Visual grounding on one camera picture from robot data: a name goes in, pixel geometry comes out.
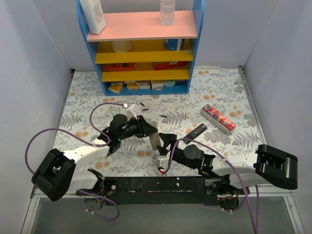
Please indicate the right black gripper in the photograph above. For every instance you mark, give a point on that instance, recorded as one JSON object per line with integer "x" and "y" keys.
{"x": 169, "y": 148}

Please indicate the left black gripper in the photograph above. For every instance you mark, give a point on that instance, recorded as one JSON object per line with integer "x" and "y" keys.
{"x": 142, "y": 125}

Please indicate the white air conditioner remote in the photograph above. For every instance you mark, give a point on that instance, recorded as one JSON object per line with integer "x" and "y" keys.
{"x": 154, "y": 138}

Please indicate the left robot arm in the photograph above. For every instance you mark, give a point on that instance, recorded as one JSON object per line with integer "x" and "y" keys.
{"x": 60, "y": 173}

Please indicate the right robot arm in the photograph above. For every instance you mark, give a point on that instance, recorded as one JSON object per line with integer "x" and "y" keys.
{"x": 267, "y": 165}

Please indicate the black TV remote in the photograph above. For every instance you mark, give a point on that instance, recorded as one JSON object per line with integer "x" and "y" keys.
{"x": 195, "y": 133}

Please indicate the white orange small carton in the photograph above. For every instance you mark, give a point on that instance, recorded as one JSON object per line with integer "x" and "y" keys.
{"x": 157, "y": 85}

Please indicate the yellow white small box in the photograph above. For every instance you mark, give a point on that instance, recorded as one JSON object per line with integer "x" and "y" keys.
{"x": 132, "y": 86}

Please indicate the teal white small box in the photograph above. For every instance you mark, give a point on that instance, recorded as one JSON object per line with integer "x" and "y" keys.
{"x": 169, "y": 83}

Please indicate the yellow red small box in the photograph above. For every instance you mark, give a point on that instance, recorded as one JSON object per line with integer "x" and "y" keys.
{"x": 116, "y": 87}

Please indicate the red toothpaste box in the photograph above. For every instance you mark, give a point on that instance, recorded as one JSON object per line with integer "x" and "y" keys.
{"x": 218, "y": 119}

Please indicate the floral patterned table mat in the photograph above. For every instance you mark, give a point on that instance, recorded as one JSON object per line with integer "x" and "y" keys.
{"x": 88, "y": 109}

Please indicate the red orange box right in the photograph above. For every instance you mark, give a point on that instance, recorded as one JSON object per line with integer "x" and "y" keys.
{"x": 168, "y": 65}

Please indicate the orange box left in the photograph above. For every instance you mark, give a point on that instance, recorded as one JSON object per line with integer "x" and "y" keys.
{"x": 110, "y": 67}

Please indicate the blue wooden shelf unit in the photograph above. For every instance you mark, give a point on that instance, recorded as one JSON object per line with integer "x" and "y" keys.
{"x": 146, "y": 33}

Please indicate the white cylindrical container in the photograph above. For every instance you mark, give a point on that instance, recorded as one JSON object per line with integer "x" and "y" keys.
{"x": 121, "y": 46}

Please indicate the blue white round container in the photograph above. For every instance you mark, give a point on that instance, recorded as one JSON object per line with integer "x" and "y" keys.
{"x": 173, "y": 44}

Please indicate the clear plastic water bottle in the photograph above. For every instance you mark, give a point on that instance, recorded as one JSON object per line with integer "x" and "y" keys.
{"x": 167, "y": 12}

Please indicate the white plastic bottle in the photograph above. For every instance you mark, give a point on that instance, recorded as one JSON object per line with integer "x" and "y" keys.
{"x": 94, "y": 15}

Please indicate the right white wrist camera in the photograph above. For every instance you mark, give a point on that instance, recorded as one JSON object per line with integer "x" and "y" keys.
{"x": 162, "y": 162}

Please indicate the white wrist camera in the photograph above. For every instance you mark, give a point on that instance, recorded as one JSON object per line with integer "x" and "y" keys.
{"x": 162, "y": 162}
{"x": 132, "y": 110}

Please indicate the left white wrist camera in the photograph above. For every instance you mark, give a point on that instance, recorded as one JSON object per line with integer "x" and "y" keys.
{"x": 132, "y": 110}

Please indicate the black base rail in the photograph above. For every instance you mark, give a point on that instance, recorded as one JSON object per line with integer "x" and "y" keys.
{"x": 163, "y": 190}

